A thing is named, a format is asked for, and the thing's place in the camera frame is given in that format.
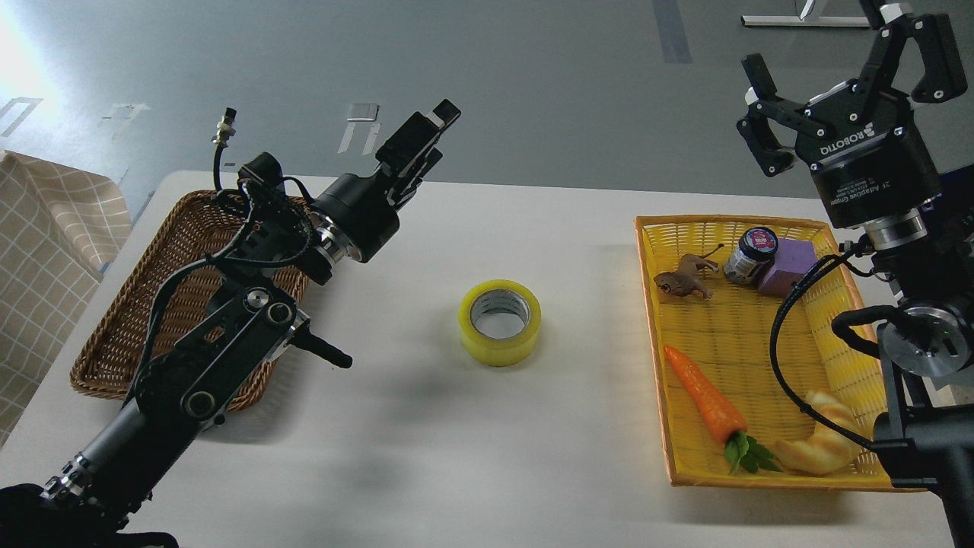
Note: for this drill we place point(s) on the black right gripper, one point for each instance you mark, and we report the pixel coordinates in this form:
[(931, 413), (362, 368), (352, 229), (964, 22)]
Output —
[(864, 164)]

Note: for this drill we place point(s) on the beige checkered cloth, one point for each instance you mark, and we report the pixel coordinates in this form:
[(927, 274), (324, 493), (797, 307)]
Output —
[(60, 227)]

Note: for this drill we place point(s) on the brown toy animal figure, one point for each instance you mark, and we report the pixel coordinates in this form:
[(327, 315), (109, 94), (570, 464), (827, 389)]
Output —
[(686, 278)]

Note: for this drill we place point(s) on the small dark glass jar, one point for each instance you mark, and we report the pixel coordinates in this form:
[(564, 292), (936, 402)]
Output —
[(754, 251)]

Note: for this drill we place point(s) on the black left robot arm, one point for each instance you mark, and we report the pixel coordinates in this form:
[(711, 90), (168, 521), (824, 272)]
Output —
[(176, 395)]

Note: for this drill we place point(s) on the purple foam block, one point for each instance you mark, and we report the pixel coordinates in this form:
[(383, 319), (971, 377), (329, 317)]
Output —
[(793, 258)]

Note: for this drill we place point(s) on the white metal stand base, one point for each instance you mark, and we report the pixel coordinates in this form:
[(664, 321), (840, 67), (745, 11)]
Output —
[(808, 14)]

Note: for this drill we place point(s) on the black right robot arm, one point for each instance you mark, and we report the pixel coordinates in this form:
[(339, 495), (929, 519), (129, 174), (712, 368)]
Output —
[(926, 256)]

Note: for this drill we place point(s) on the orange toy carrot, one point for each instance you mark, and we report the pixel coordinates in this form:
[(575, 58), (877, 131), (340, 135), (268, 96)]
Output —
[(723, 420)]

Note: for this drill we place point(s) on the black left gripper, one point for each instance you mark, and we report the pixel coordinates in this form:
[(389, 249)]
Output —
[(366, 209)]

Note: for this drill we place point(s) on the toy croissant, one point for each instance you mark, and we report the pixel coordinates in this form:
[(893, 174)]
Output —
[(825, 451)]

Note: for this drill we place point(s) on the yellow tape roll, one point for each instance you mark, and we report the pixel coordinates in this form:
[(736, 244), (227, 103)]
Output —
[(499, 296)]

